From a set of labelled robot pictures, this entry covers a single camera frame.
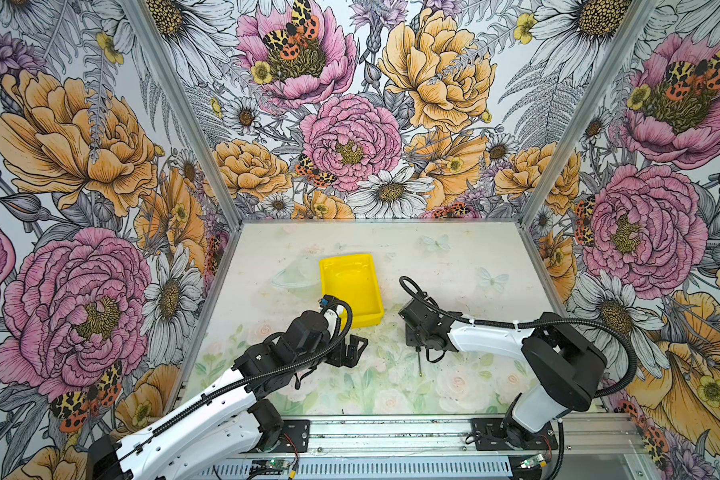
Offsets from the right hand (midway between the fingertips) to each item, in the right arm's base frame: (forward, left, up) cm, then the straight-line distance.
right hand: (416, 342), depth 90 cm
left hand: (-7, +19, +15) cm, 25 cm away
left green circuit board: (-29, +38, 0) cm, 48 cm away
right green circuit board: (-30, -25, 0) cm, 39 cm away
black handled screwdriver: (-2, 0, 0) cm, 2 cm away
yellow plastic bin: (+21, +19, +3) cm, 29 cm away
